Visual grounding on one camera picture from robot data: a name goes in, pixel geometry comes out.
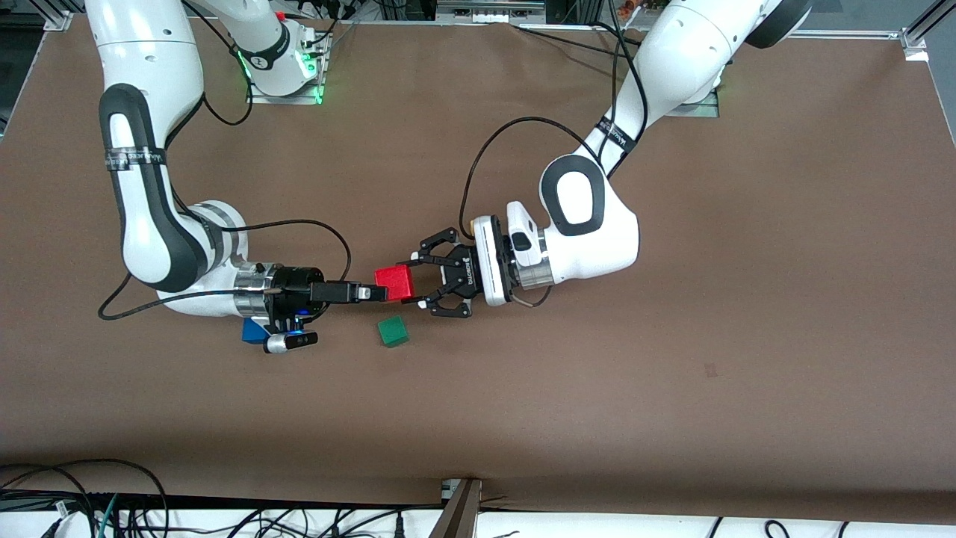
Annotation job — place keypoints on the aluminium camera post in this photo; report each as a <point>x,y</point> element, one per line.
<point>459,515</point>

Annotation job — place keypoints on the large table cover sheet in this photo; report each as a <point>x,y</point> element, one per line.
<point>478,411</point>

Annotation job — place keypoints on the blue wooden block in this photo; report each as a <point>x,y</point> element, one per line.
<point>252,332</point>

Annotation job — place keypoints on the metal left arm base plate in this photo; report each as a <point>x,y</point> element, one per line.
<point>702,110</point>

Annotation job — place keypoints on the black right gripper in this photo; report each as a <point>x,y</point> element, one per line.
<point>297,288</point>

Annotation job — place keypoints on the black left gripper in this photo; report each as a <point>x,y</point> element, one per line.
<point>461,270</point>

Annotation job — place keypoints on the aluminium diagonal strut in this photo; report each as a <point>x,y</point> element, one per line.
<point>933,19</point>

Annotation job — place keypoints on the aluminium corner bracket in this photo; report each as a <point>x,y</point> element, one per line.
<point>916,45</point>
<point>58,21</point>

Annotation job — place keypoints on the green wooden block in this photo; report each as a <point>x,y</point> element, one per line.
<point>393,331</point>

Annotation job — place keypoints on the red wooden block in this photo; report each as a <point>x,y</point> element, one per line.
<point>396,282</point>

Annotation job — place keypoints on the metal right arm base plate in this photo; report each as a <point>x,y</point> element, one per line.
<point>258,99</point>

